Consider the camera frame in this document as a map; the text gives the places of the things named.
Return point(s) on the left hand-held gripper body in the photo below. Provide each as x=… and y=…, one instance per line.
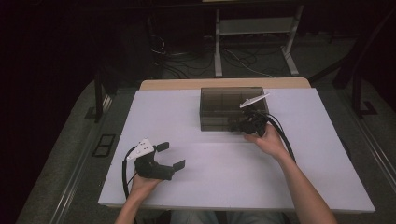
x=152, y=169

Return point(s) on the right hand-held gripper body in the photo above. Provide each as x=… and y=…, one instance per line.
x=253, y=123

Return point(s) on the smoky acrylic compartment drawer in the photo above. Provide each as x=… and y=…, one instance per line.
x=218, y=114

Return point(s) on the smoky acrylic drawer box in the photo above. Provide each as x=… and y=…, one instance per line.
x=218, y=105

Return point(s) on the person's left hand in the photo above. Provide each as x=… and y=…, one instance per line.
x=141, y=186

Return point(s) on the person's right hand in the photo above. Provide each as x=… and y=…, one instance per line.
x=271, y=144

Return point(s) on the black stand leg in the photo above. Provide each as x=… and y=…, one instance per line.
x=99, y=93

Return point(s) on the grey metal stand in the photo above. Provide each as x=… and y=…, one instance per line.
x=255, y=25

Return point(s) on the black floor outlet frame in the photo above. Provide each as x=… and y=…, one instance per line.
x=104, y=145

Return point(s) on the metal floor rail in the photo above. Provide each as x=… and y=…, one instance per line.
x=370, y=137
x=76, y=174

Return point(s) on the black angled stand frame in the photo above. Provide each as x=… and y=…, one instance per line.
x=356, y=71

